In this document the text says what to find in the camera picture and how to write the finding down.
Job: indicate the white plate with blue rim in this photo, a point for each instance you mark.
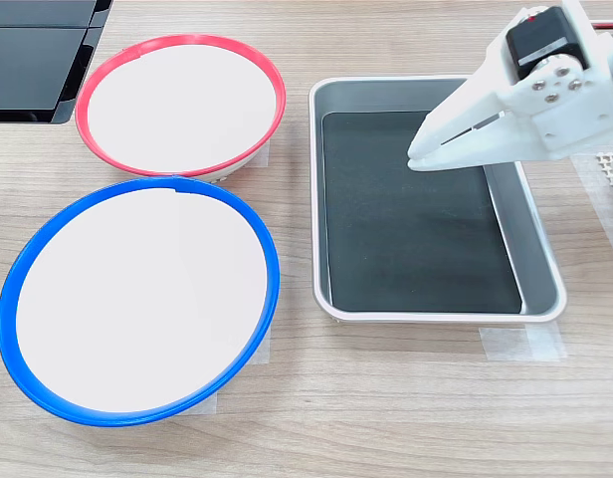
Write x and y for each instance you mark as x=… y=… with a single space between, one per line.
x=142 y=299

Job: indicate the translucent tape strip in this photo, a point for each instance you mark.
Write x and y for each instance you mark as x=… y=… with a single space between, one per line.
x=209 y=406
x=510 y=343
x=264 y=348
x=597 y=209

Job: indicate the steel tray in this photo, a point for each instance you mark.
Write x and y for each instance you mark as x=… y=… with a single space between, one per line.
x=535 y=239

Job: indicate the black mat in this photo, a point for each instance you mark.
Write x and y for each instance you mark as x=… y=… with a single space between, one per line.
x=411 y=239

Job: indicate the white plate with red rim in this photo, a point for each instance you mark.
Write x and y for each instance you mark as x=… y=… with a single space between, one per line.
x=182 y=104

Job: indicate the black glossy device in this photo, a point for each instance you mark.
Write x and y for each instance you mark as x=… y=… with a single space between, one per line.
x=28 y=70

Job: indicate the pale perforated base plate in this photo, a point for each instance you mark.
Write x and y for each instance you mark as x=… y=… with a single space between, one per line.
x=607 y=162

